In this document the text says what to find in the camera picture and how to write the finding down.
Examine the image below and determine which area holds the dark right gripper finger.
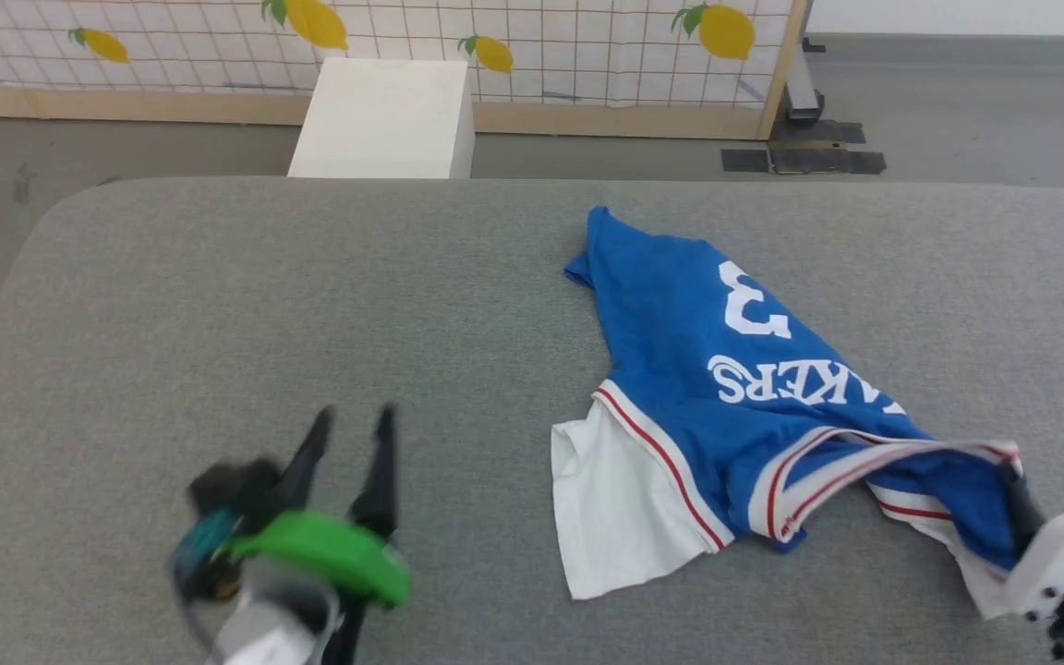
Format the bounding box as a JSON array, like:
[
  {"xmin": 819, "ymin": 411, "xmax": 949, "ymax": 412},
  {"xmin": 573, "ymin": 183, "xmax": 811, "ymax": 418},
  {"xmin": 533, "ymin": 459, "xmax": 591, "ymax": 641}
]
[{"xmin": 998, "ymin": 460, "xmax": 1047, "ymax": 555}]

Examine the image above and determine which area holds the blue basketball jersey white trim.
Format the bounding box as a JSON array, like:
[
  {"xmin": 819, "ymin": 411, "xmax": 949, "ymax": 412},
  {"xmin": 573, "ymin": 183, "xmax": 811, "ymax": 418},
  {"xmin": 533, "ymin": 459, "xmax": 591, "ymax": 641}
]
[{"xmin": 550, "ymin": 205, "xmax": 1024, "ymax": 622}]

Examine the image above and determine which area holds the white rectangular pedestal box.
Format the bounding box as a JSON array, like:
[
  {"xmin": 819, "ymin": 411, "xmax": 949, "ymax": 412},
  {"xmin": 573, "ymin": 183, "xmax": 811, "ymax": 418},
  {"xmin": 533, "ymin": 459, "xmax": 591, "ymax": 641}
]
[{"xmin": 287, "ymin": 57, "xmax": 476, "ymax": 180}]

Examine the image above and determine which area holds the grey fabric padded table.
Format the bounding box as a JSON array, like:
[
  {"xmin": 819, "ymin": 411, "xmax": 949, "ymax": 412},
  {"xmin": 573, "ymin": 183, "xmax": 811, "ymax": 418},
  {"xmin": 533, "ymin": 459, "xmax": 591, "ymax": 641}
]
[{"xmin": 0, "ymin": 175, "xmax": 1064, "ymax": 665}]

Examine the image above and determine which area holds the black cable with teal plug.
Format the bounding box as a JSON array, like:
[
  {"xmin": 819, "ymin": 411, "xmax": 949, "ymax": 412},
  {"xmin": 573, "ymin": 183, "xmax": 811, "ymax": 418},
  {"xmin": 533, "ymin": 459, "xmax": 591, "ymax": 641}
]
[{"xmin": 170, "ymin": 511, "xmax": 239, "ymax": 647}]

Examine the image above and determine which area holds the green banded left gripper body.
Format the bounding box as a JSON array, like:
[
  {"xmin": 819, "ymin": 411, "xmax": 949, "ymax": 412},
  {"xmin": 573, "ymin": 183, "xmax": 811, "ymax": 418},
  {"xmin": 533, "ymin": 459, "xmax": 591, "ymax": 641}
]
[{"xmin": 227, "ymin": 511, "xmax": 413, "ymax": 611}]

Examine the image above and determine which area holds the lemon print screen wooden frame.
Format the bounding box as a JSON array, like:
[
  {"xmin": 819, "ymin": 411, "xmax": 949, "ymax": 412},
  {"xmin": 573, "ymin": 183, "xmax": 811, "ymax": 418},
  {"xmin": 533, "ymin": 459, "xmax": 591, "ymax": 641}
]
[{"xmin": 0, "ymin": 0, "xmax": 812, "ymax": 141}]

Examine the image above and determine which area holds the grey metal screen stand foot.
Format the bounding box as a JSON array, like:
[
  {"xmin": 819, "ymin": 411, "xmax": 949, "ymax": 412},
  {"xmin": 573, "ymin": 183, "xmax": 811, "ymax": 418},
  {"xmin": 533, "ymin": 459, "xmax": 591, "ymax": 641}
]
[{"xmin": 777, "ymin": 37, "xmax": 827, "ymax": 126}]

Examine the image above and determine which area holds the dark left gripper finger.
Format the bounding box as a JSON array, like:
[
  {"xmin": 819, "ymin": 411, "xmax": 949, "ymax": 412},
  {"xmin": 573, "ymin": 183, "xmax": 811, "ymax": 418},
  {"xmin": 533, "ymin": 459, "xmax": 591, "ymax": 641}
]
[
  {"xmin": 347, "ymin": 403, "xmax": 401, "ymax": 546},
  {"xmin": 269, "ymin": 405, "xmax": 337, "ymax": 532}
]

